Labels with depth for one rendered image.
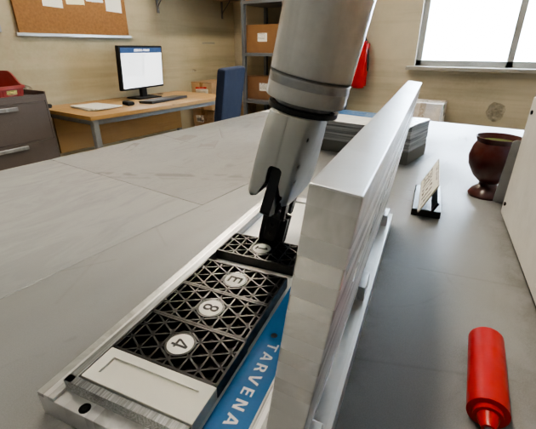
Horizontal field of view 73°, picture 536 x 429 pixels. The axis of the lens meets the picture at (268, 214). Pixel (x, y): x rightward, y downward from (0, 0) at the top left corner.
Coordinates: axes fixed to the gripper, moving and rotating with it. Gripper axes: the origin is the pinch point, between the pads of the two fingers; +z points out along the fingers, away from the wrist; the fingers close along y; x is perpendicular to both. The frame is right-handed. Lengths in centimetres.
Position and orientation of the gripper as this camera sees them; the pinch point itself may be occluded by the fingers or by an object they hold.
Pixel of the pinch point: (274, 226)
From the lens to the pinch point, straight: 46.1
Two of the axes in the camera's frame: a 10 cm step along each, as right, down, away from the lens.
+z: -1.9, 8.5, 4.8
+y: -4.0, 3.8, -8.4
